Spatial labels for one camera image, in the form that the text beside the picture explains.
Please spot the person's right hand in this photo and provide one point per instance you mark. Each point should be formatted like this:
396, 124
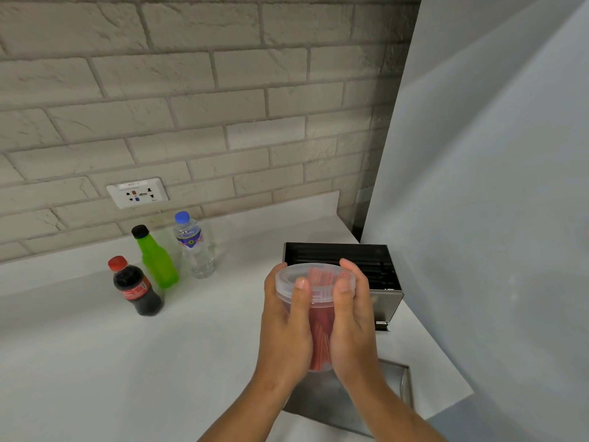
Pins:
354, 336

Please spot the person's left hand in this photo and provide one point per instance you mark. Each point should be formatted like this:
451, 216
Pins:
281, 336

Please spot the person's left thumb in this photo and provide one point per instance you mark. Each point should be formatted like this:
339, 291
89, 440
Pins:
301, 302

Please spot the person's right thumb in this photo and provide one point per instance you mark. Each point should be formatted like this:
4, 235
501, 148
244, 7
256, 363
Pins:
343, 300

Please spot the clear plastic container with lid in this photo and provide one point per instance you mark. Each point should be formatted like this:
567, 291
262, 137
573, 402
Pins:
315, 312

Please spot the person's right forearm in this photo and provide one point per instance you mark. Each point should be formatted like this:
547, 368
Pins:
391, 412

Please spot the person's left forearm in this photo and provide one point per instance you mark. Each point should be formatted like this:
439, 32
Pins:
241, 412

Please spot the bundle of red sticks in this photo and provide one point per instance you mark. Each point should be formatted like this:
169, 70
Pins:
321, 331

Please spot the stainless steel tray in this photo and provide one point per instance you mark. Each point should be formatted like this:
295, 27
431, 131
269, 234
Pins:
338, 400

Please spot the clear water bottle blue cap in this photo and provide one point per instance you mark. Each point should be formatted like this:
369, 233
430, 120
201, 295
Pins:
195, 246

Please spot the green bottle black cap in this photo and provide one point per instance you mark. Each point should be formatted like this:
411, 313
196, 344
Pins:
156, 258

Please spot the dark cola bottle red cap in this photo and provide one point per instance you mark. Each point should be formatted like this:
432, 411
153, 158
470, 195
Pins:
135, 287

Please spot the white wall power socket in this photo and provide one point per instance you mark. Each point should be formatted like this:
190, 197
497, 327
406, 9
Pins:
137, 193

